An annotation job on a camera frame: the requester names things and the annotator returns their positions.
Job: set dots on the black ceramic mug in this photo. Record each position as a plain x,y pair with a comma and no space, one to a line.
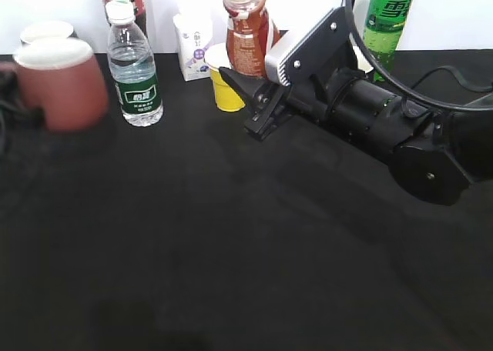
362,63

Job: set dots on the white purple milk carton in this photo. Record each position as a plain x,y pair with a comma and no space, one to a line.
194,37

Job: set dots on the red ceramic mug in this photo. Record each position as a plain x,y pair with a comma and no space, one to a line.
62,77

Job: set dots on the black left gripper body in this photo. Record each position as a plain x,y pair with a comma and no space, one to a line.
12,107

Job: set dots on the grey ceramic mug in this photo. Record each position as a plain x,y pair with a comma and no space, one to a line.
47,29

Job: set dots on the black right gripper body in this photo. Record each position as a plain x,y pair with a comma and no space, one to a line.
272,105

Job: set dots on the clear water bottle green label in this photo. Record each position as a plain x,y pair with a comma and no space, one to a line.
132,66

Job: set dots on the brown nestea bottle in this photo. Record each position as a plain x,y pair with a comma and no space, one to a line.
251,34

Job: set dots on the yellow plastic cup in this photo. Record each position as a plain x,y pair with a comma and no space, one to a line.
225,97

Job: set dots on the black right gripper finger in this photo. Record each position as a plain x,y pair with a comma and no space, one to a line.
248,88

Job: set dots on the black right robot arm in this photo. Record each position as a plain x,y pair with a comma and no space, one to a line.
434,155

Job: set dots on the green sprite bottle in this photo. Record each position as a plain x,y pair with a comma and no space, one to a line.
384,25

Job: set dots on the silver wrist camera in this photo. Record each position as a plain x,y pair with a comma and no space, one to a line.
304,50

